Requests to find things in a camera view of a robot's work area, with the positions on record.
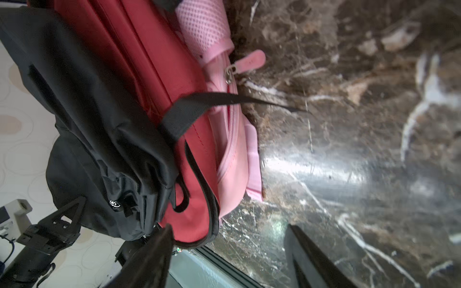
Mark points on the black backpack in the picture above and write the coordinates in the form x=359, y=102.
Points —
x=108, y=149

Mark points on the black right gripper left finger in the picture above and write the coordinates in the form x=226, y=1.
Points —
x=143, y=263

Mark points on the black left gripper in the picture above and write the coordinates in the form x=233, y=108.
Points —
x=42, y=241

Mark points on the red backpack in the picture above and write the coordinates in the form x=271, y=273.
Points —
x=135, y=39

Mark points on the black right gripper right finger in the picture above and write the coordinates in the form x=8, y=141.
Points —
x=308, y=266

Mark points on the pink backpack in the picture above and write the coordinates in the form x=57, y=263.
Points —
x=206, y=32

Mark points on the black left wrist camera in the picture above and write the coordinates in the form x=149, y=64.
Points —
x=14, y=219

